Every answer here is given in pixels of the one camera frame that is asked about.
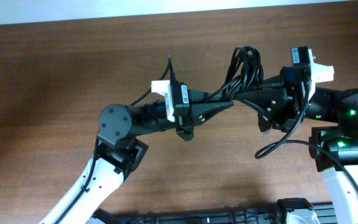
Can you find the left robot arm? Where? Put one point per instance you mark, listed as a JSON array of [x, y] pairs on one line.
[[118, 151]]

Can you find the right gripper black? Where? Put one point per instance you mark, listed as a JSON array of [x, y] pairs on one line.
[[291, 101]]

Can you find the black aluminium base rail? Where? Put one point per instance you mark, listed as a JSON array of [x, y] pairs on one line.
[[288, 210]]

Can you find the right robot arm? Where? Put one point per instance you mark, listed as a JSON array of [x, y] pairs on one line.
[[333, 148]]

